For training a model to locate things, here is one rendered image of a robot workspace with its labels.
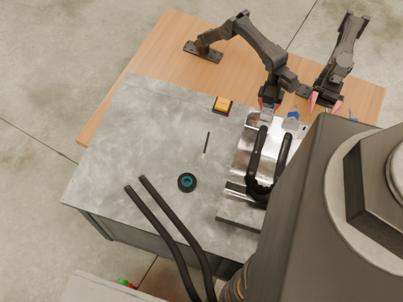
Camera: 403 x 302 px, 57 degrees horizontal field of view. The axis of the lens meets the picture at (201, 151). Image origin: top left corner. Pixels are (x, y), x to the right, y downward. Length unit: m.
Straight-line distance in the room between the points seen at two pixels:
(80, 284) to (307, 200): 0.62
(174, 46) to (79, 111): 1.07
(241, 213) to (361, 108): 0.81
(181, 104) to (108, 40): 1.49
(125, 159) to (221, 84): 0.59
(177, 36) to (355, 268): 1.79
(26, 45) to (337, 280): 3.11
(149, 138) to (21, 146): 1.29
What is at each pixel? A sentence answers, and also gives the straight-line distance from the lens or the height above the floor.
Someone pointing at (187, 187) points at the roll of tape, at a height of 0.84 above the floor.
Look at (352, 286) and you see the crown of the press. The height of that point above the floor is 2.01.
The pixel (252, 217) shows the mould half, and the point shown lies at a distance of 1.47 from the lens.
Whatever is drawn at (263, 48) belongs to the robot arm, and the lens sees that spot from 1.43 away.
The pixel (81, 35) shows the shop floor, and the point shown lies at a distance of 3.19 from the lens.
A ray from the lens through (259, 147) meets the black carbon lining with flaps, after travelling 1.57.
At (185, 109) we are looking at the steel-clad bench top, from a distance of 1.72.
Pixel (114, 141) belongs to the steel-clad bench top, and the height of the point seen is 0.80.
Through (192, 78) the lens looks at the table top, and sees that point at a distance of 1.82.
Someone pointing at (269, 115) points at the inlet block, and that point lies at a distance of 1.57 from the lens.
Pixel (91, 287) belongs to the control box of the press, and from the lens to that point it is 0.82.
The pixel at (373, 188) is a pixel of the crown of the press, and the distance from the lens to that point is 0.26.
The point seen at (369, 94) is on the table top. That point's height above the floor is 0.80.
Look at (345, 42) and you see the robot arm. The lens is 1.50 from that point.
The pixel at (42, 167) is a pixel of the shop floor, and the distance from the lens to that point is 2.64.
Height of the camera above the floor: 2.26
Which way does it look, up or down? 65 degrees down
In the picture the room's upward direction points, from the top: 4 degrees clockwise
